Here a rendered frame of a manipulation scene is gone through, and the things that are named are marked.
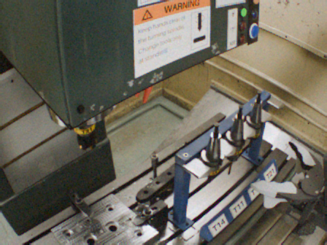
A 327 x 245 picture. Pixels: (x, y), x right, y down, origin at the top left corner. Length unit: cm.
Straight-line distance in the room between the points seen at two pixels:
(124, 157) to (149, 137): 21
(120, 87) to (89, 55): 8
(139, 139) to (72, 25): 160
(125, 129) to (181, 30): 155
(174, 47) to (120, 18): 12
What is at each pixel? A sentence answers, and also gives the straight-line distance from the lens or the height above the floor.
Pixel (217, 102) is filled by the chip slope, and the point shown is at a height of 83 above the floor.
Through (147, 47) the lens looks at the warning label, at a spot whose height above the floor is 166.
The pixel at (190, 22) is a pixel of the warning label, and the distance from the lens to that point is 49.
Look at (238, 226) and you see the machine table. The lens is 115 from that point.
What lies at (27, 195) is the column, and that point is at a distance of 140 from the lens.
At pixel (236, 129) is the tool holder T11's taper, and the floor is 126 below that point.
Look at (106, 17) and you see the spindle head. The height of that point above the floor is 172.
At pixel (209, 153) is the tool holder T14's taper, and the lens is 88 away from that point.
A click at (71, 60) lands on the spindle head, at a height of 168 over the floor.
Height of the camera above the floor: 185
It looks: 38 degrees down
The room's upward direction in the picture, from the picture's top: straight up
